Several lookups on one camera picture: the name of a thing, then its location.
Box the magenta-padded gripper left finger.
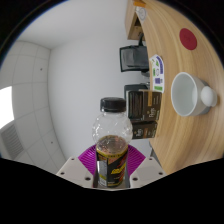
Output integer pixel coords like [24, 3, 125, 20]
[56, 143, 98, 188]

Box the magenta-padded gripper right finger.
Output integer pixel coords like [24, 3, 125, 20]
[127, 145, 167, 188]

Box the clear black-capped drink bottle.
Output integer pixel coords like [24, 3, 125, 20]
[91, 96, 134, 190]

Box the small dark brown box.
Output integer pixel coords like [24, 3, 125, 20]
[130, 120, 159, 140]

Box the wide dark brown box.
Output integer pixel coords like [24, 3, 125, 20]
[127, 90, 151, 123]

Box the white ceramic mug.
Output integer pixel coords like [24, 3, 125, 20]
[170, 71, 218, 118]

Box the white printed leaflet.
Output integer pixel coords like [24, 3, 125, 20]
[148, 54, 165, 94]

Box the ceiling light panel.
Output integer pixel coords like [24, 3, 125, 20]
[0, 85, 15, 130]

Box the grey mesh office chair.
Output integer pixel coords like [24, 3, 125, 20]
[119, 44, 150, 73]

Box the flat round red coaster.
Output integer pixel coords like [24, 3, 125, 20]
[179, 27, 198, 51]

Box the wooden side desk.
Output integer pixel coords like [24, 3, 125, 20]
[124, 0, 148, 42]

